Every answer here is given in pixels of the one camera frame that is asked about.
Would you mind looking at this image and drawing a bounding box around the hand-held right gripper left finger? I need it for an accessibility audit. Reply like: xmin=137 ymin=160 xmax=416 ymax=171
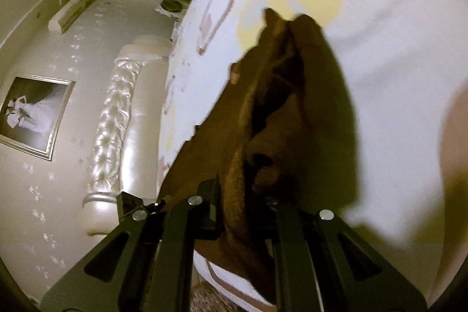
xmin=39 ymin=173 xmax=222 ymax=312

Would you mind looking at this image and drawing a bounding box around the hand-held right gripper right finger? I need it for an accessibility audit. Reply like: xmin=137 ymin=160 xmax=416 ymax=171
xmin=265 ymin=197 xmax=428 ymax=312

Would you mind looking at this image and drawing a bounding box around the brown plaid garment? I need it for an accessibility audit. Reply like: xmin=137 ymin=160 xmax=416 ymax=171
xmin=158 ymin=8 xmax=331 ymax=306

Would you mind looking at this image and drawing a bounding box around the cream tufted headboard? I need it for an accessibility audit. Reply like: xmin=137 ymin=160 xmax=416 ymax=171
xmin=82 ymin=34 xmax=173 ymax=237

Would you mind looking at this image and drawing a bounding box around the white patterned bed cover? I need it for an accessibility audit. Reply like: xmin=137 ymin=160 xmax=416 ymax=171
xmin=156 ymin=0 xmax=468 ymax=310

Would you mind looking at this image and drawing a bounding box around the round dark bedside object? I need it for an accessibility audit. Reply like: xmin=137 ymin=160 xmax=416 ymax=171
xmin=155 ymin=0 xmax=184 ymax=16

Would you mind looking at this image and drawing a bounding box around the framed wall photo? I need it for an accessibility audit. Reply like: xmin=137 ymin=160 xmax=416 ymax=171
xmin=0 ymin=74 xmax=77 ymax=162

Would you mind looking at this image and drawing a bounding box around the white wall air conditioner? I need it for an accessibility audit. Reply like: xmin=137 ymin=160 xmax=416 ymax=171
xmin=47 ymin=0 xmax=104 ymax=35

